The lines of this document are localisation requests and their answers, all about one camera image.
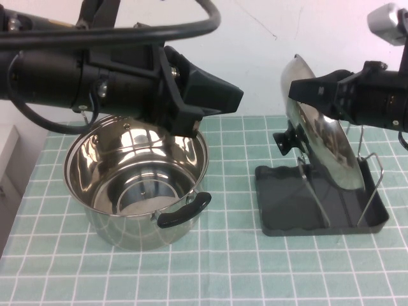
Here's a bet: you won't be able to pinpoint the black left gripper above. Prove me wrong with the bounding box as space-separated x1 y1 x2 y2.
84 44 245 138

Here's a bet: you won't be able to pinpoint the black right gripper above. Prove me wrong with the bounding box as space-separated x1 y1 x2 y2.
288 61 389 125

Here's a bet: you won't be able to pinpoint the stainless steel pot lid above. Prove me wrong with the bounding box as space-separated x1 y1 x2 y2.
273 53 364 192

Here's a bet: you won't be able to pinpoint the stainless steel cooking pot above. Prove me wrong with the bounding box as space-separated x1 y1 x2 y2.
63 110 213 251

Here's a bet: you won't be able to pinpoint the green checkered tablecloth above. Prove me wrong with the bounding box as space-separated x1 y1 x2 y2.
0 113 408 306

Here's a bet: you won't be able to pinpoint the white cabinet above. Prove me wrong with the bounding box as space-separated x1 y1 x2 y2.
0 124 20 205

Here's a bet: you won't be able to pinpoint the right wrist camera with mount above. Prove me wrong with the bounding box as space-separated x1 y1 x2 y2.
366 3 408 47

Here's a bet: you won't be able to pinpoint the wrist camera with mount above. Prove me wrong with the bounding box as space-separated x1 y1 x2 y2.
75 0 122 31
366 3 408 47

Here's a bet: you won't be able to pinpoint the black lid rack wire frames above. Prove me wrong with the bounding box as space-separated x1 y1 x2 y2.
254 122 390 237

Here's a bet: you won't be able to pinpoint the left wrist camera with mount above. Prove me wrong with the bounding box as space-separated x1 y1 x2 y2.
75 0 122 31

